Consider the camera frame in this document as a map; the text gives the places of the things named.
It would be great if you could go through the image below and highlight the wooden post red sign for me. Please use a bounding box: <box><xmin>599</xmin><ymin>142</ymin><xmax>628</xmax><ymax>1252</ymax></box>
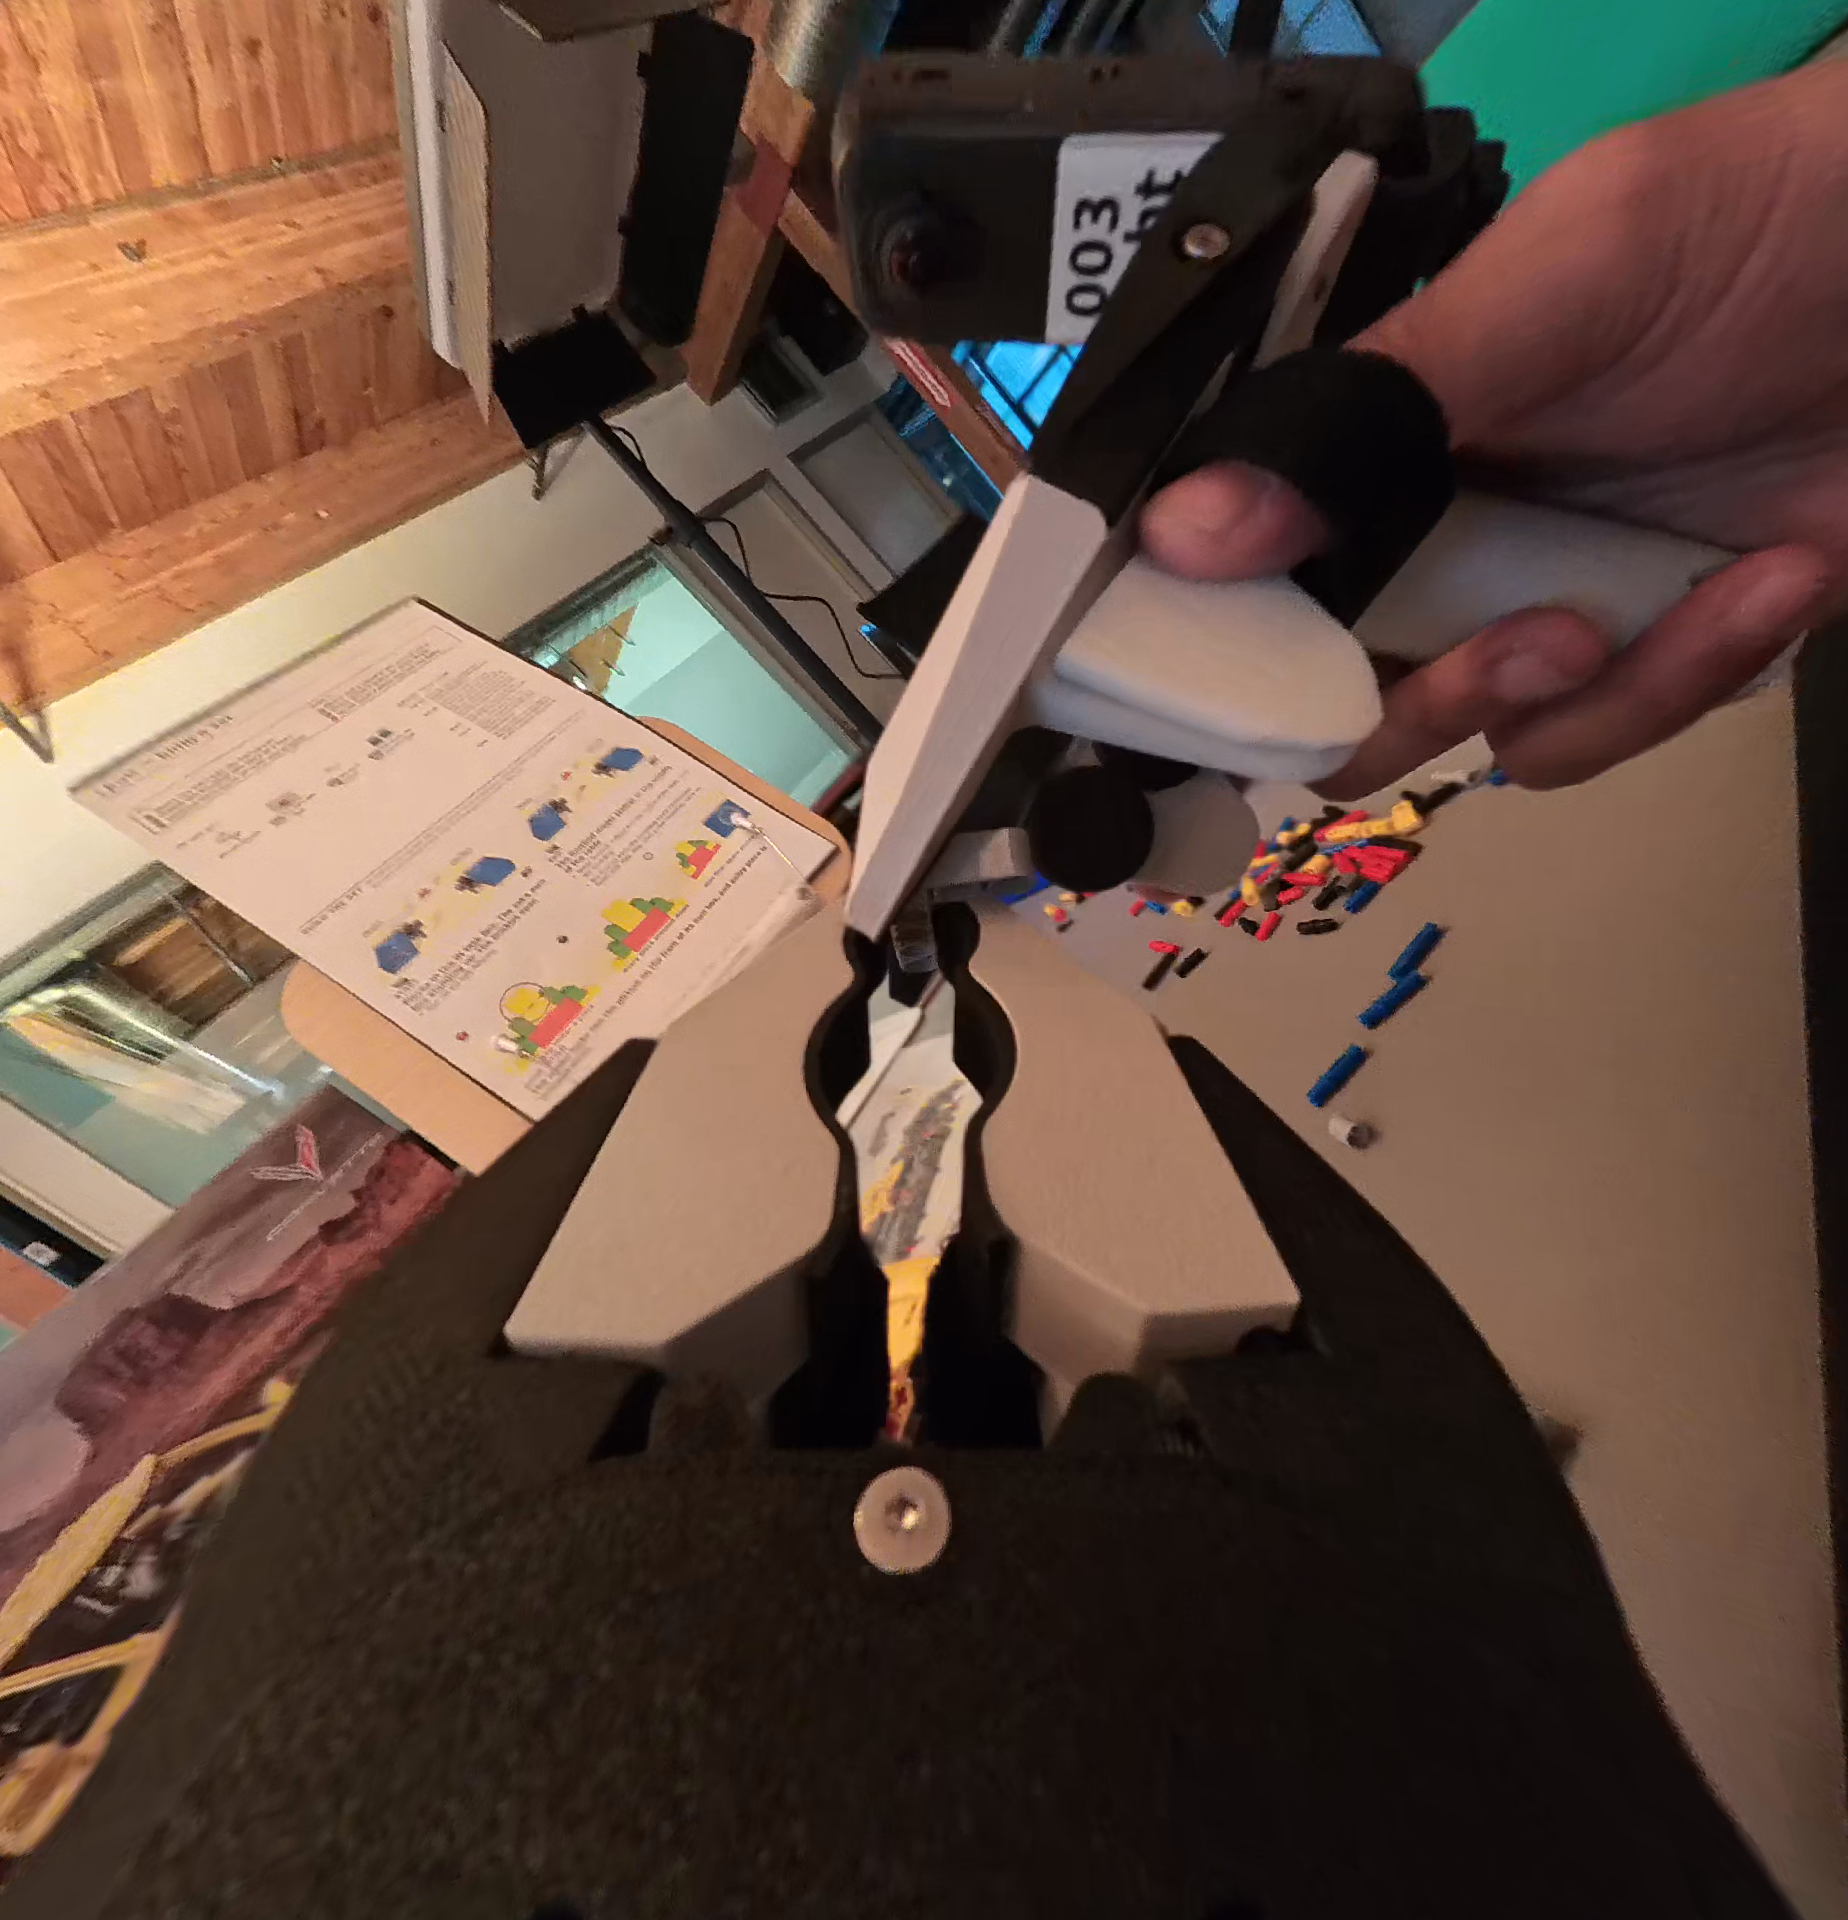
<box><xmin>681</xmin><ymin>59</ymin><xmax>1017</xmax><ymax>484</ymax></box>

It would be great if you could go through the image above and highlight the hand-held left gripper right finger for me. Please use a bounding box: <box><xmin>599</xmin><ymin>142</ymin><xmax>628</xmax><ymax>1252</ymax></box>
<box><xmin>938</xmin><ymin>906</ymin><xmax>1298</xmax><ymax>1417</ymax></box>

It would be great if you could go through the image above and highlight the toy car set box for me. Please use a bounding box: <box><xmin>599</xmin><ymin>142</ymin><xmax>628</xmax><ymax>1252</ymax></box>
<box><xmin>0</xmin><ymin>1088</ymin><xmax>464</xmax><ymax>1862</ymax></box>

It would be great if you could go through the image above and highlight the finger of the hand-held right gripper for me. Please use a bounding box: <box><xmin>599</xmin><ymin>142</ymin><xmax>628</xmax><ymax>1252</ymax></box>
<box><xmin>845</xmin><ymin>472</ymin><xmax>1123</xmax><ymax>941</ymax></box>
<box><xmin>932</xmin><ymin>775</ymin><xmax>1263</xmax><ymax>903</ymax></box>

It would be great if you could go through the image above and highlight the printed instruction sheet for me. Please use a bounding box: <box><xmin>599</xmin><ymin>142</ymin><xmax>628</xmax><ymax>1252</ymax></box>
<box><xmin>69</xmin><ymin>598</ymin><xmax>838</xmax><ymax>1123</ymax></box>

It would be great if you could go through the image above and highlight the person's right hand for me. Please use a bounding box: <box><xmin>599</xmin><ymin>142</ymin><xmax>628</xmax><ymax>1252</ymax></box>
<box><xmin>1141</xmin><ymin>53</ymin><xmax>1848</xmax><ymax>802</ymax></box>

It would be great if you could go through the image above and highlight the white perforated ceiling box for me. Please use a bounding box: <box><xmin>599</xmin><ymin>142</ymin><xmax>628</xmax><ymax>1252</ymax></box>
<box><xmin>388</xmin><ymin>0</ymin><xmax>656</xmax><ymax>425</ymax></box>

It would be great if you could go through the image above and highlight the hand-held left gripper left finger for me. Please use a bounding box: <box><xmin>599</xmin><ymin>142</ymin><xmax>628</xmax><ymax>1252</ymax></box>
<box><xmin>505</xmin><ymin>906</ymin><xmax>884</xmax><ymax>1406</ymax></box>

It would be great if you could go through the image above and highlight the black stand pole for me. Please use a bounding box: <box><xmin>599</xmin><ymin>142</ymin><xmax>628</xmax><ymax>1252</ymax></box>
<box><xmin>587</xmin><ymin>421</ymin><xmax>881</xmax><ymax>736</ymax></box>

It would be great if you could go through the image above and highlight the pile of small coloured pins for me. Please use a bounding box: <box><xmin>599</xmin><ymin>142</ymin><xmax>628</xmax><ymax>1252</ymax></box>
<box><xmin>1040</xmin><ymin>764</ymin><xmax>1515</xmax><ymax>1113</ymax></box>

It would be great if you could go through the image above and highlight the open instruction booklet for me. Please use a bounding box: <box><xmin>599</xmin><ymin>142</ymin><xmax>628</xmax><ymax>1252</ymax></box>
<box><xmin>845</xmin><ymin>1036</ymin><xmax>975</xmax><ymax>1251</ymax></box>

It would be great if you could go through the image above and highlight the grey desk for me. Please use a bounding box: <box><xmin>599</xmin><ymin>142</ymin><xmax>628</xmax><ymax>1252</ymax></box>
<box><xmin>849</xmin><ymin>661</ymin><xmax>1842</xmax><ymax>1920</ymax></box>

